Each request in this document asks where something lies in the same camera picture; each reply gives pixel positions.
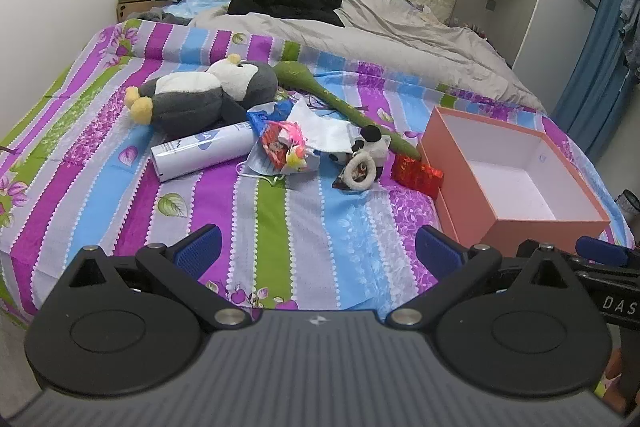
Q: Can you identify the grey duvet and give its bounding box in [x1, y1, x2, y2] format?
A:
[190, 0, 548, 115]

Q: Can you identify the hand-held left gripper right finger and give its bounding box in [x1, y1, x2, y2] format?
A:
[385, 226, 576, 331]

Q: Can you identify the blue snack packet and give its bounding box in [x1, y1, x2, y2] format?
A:
[247, 99, 303, 168]

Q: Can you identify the pink cardboard box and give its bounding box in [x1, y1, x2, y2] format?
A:
[417, 105, 612, 260]

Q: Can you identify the panda plush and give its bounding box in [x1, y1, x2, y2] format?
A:
[330, 124, 393, 180]

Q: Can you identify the grey white penguin plush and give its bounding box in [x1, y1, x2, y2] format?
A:
[124, 54, 279, 128]

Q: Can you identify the blue curtain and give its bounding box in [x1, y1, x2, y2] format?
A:
[552, 0, 640, 168]

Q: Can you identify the dark grey cloth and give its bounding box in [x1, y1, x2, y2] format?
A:
[135, 7, 193, 26]

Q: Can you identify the white fluffy hair ring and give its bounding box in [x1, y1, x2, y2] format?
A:
[345, 152, 379, 190]

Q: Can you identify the red shiny packet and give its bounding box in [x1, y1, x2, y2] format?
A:
[390, 155, 444, 200]

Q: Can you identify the green plush stick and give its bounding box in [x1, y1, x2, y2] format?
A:
[274, 61, 423, 160]

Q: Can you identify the white spray can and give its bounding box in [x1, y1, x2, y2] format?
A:
[151, 121, 258, 182]

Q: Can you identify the dark round container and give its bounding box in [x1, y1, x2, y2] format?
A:
[614, 189, 640, 220]

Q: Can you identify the pink yellow feather toy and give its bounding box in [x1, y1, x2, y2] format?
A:
[280, 122, 313, 172]

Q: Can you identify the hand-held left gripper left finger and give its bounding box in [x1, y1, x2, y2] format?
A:
[65, 224, 256, 333]

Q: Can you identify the light blue pillow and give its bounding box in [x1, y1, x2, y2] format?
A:
[165, 0, 236, 20]

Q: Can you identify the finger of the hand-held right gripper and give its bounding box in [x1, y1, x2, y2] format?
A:
[574, 235, 640, 279]

